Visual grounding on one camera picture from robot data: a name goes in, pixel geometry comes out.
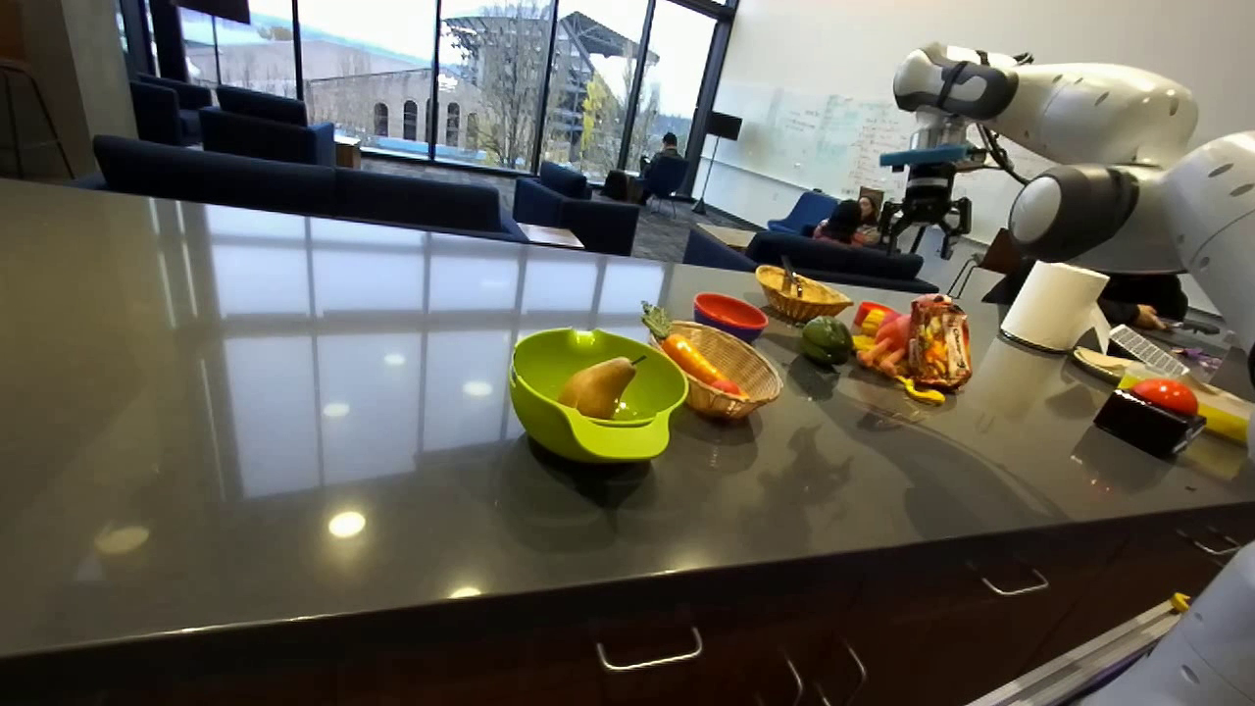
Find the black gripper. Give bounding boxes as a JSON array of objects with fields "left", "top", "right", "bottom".
[{"left": 883, "top": 159, "right": 976, "bottom": 257}]

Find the pink orange plush toy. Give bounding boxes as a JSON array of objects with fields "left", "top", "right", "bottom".
[{"left": 850, "top": 299, "right": 916, "bottom": 383}]

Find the white paper towel roll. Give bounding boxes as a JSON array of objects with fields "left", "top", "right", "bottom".
[{"left": 998, "top": 257, "right": 1116, "bottom": 358}]

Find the small empty wicker basket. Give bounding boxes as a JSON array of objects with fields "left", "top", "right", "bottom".
[{"left": 755, "top": 261, "right": 857, "bottom": 324}]

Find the green toy pepper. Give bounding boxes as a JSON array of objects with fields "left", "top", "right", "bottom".
[{"left": 797, "top": 313, "right": 858, "bottom": 370}]

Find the small red bowl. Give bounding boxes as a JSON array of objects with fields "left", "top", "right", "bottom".
[{"left": 689, "top": 290, "right": 772, "bottom": 345}]

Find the wicker basket with carrot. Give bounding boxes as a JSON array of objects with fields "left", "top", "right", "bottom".
[{"left": 645, "top": 317, "right": 787, "bottom": 422}]

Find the orange toy carrot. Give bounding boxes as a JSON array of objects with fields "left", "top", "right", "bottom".
[{"left": 640, "top": 302, "right": 750, "bottom": 400}]

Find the seated person by window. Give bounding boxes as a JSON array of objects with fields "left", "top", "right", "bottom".
[{"left": 645, "top": 129, "right": 689, "bottom": 198}]

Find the shiny red ball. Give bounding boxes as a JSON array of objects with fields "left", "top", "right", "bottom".
[{"left": 1131, "top": 372, "right": 1206, "bottom": 422}]

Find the black box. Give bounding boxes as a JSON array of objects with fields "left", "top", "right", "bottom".
[{"left": 1095, "top": 383, "right": 1208, "bottom": 462}]

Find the yellow toy banana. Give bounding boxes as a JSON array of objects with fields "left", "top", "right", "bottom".
[{"left": 1191, "top": 387, "right": 1255, "bottom": 448}]

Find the blue armchair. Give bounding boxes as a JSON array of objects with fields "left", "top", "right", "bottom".
[{"left": 516, "top": 155, "right": 645, "bottom": 257}]

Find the tan toy potato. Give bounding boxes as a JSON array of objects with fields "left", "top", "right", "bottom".
[{"left": 556, "top": 353, "right": 640, "bottom": 422}]

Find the small lounge table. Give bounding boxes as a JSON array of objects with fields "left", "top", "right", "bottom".
[{"left": 516, "top": 219, "right": 589, "bottom": 256}]

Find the lime green bowl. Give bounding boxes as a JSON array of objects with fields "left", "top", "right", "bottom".
[{"left": 506, "top": 324, "right": 693, "bottom": 468}]

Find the long dark sofa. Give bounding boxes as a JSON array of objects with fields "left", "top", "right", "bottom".
[{"left": 92, "top": 132, "right": 506, "bottom": 238}]

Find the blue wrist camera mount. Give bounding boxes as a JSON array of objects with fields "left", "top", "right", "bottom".
[{"left": 876, "top": 140, "right": 972, "bottom": 176}]

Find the silver drawer handle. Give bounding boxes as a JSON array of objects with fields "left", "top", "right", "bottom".
[
  {"left": 976, "top": 566, "right": 1054, "bottom": 600},
  {"left": 594, "top": 623, "right": 708, "bottom": 679}
]

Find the black window frame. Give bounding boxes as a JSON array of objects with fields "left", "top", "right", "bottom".
[{"left": 116, "top": 0, "right": 742, "bottom": 198}]

